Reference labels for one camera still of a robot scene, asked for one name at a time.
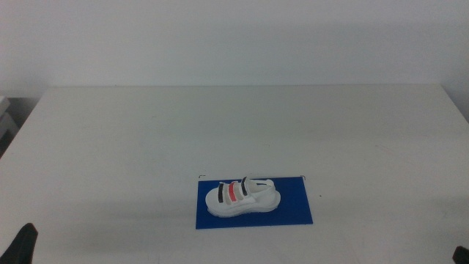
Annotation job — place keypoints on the blue rectangular mat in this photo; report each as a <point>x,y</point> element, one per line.
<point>293,209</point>

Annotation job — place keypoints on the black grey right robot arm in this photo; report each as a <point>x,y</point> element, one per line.
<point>462,256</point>

